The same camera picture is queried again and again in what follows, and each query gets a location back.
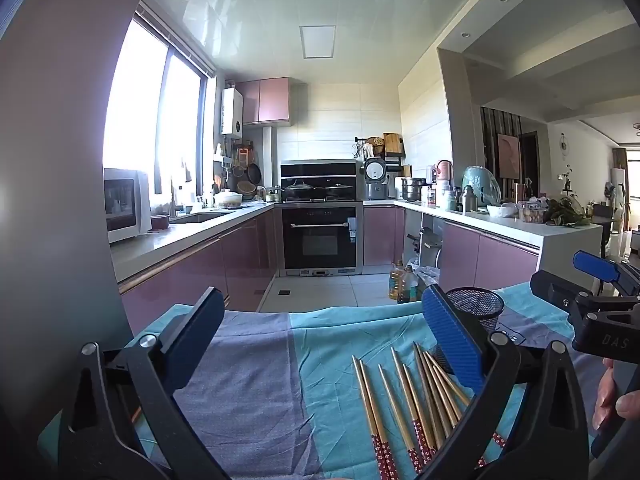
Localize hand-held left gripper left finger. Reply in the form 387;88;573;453
57;286;231;480

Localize yellow cooking oil bottle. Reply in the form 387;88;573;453
398;265;420;304

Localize white microwave oven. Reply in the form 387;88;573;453
103;168;152;245

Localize stainless steel stockpot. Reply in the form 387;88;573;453
401;176;427;202

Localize bundle of bamboo chopsticks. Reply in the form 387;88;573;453
351;342;508;480

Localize grey refrigerator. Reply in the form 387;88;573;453
0;0;166;431

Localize rectangular ceiling light panel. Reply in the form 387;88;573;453
299;25;337;59

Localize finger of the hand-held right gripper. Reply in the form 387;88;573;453
530;270;592;323
572;250;640;297

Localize white standing fan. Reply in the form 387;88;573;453
605;169;627;233

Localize pink base cabinets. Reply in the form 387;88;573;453
117;205;278;333
364;205;541;293

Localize teal appliance under plastic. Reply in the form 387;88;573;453
462;166;502;208

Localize large kitchen window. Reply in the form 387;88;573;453
102;2;216;196

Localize black built-in oven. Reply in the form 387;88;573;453
276;201;365;277

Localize teal purple printed tablecloth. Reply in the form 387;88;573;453
37;282;621;480

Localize white kitchen countertop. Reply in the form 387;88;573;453
110;199;603;286

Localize clear plastic food container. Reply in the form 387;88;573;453
517;201;546;224

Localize pink framed wall picture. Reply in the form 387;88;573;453
496;133;521;179

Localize pink upper wall cabinets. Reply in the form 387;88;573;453
236;77;292;127

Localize grey rice cooker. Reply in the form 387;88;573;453
363;158;390;201

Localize black range hood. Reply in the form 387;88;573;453
280;159;358;193

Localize pink electric kettle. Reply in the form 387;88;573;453
434;160;454;196

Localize white wall water heater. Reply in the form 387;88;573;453
221;87;244;136

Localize person's right hand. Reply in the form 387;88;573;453
592;357;640;432

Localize black mesh utensil holder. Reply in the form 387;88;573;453
444;286;506;376

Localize black lidded wok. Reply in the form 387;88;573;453
282;180;315;201

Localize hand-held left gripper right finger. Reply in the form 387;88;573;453
421;284;588;480

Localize white plastic bag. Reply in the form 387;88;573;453
415;266;441;293

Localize leafy green vegetables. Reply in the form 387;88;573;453
545;197;591;227

